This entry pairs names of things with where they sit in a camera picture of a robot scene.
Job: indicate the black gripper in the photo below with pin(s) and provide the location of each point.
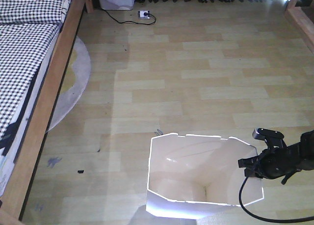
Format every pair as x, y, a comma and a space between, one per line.
272, 164

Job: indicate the white plastic trash bin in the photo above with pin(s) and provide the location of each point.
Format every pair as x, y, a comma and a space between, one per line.
195, 176

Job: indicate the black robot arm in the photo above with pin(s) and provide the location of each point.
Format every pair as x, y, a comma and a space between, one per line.
306, 150

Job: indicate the wooden furniture right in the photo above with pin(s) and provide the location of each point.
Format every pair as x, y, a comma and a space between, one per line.
297, 16

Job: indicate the white floor power socket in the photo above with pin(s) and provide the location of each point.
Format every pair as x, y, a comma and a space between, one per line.
144, 14

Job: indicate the grey round rug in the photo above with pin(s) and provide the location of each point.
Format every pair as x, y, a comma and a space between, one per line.
74, 82

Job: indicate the black white checkered bedding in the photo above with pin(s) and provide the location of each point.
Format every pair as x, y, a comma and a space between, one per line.
27, 29

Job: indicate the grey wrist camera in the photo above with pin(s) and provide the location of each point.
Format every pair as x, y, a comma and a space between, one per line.
271, 137

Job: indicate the wooden bed frame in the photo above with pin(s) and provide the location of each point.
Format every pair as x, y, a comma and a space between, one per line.
16, 193

